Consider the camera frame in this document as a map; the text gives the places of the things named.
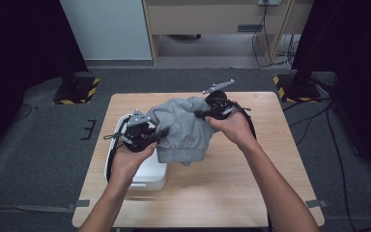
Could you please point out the black stand with striped base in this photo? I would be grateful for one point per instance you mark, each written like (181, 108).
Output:
(298, 88)
(75, 90)

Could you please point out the grey tape strip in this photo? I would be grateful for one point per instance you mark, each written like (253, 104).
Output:
(79, 204)
(316, 203)

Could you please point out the person's left hand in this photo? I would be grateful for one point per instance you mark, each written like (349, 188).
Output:
(128, 166)

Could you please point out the black floor tape marks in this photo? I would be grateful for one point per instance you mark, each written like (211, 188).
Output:
(91, 129)

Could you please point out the person's right hand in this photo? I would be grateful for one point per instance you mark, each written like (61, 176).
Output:
(235, 127)

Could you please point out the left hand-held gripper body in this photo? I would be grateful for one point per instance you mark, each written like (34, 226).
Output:
(138, 137)

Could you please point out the grey pants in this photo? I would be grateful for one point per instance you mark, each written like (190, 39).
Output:
(183, 129)

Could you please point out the white power strip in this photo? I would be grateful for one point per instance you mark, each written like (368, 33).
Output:
(269, 2)

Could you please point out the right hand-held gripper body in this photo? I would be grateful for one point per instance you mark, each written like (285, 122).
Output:
(219, 104)

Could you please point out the light wooden desk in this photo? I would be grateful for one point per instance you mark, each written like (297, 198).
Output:
(206, 19)

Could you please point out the white plastic bin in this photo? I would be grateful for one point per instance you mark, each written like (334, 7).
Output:
(153, 175)

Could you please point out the black curtain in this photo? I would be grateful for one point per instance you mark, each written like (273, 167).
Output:
(19, 64)
(360, 64)

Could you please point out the white cabinet panel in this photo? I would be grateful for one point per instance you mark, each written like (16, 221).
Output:
(109, 29)

